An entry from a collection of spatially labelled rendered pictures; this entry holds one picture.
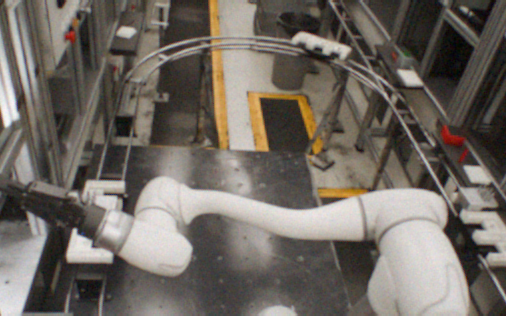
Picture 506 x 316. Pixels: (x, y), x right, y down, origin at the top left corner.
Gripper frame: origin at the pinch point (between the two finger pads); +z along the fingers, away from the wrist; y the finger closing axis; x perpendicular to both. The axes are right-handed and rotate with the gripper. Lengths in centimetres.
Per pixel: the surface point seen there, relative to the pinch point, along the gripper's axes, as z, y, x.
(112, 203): -25, -45, -43
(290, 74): -129, -98, -297
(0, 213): 6, -59, -31
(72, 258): -21, -52, -22
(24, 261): -8, -53, -15
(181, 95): -53, -148, -261
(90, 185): -16, -55, -55
